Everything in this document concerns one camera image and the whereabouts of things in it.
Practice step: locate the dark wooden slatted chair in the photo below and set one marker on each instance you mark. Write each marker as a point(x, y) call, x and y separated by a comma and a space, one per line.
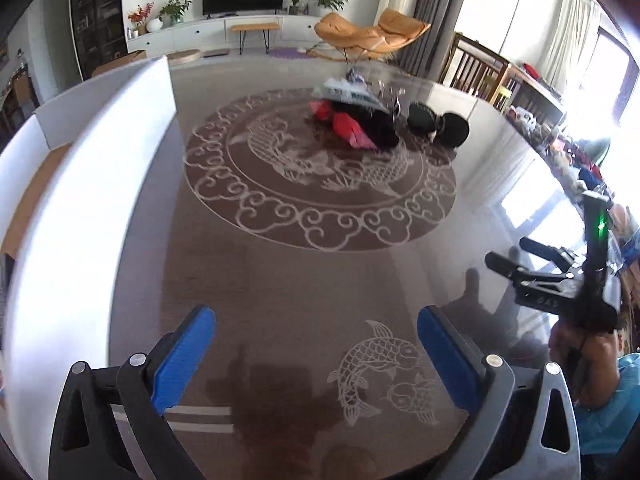
point(470, 65)

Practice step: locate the wooden dining chair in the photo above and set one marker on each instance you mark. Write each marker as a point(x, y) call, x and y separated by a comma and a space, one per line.
point(22, 92)

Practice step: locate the white door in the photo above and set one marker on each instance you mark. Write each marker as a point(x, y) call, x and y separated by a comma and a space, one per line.
point(56, 35)

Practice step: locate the wooden bench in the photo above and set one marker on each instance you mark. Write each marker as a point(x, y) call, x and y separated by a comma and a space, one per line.
point(255, 26)

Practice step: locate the red packet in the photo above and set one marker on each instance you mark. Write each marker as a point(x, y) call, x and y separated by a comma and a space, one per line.
point(350, 130)

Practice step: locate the clear bag with white contents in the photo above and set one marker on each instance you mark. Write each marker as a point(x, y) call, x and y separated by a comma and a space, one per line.
point(345, 92)

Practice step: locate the brown fish-patterned desktop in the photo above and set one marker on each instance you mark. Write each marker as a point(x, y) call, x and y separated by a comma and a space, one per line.
point(300, 285)

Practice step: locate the dark floor scale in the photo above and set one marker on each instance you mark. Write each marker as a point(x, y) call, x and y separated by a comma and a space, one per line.
point(215, 52)

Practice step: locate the white sheer curtain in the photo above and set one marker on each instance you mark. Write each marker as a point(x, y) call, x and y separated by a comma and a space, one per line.
point(570, 35)

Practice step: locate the black glass display cabinet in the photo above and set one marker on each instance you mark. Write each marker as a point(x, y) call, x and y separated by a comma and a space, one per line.
point(100, 10)

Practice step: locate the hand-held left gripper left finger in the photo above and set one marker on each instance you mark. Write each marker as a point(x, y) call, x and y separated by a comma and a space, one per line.
point(182, 360)

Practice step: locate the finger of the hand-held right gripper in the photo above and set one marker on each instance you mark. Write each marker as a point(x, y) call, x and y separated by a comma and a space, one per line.
point(505, 267)
point(547, 251)

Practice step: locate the white round vase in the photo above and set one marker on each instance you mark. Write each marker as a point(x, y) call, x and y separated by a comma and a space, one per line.
point(154, 25)

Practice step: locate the yellow green stool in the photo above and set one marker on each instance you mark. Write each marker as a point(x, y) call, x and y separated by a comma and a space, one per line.
point(502, 92)

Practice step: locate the person's right hand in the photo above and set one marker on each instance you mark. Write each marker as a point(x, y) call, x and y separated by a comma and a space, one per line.
point(597, 370)

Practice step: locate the small potted plant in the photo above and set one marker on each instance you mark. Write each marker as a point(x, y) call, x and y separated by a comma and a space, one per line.
point(294, 0)

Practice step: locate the brown cardboard box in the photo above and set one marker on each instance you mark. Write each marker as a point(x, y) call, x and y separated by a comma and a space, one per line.
point(127, 56)

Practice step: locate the grey curtain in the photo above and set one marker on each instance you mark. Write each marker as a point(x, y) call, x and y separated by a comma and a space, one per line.
point(440, 10)

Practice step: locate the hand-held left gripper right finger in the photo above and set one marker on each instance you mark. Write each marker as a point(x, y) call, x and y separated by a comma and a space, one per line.
point(446, 360)

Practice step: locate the wooden side table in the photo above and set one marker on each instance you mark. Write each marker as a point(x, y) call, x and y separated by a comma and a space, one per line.
point(540, 90)

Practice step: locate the red flower plant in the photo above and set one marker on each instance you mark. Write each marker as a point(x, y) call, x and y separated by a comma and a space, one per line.
point(140, 14)

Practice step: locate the white TV cabinet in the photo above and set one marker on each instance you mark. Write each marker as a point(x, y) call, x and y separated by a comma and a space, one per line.
point(200, 32)

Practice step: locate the orange rocking chair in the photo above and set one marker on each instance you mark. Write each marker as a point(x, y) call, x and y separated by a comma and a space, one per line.
point(360, 32)

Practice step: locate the green potted plant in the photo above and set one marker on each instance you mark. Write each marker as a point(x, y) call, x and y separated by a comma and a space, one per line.
point(175, 9)

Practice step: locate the white cardboard box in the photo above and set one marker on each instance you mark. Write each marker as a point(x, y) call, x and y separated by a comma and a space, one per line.
point(100, 210)

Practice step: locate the rhinestone hair bow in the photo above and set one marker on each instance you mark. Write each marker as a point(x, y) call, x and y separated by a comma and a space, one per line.
point(395, 105)

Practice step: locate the clear safety glasses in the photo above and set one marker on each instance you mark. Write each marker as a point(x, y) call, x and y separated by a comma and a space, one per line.
point(355, 76)

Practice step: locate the pile of clutter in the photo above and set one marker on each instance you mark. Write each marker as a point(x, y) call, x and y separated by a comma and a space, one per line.
point(560, 150)

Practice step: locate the person's right forearm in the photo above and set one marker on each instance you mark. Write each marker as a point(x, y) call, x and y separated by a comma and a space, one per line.
point(610, 430)

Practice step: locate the black knitted cloth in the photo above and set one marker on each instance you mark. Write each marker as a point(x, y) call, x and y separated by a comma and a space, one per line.
point(382, 132)

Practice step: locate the purple round mat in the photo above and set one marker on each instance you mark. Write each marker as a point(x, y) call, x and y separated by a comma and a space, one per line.
point(282, 52)

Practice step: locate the beige oval pet bed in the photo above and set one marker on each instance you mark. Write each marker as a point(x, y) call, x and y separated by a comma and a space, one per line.
point(182, 56)

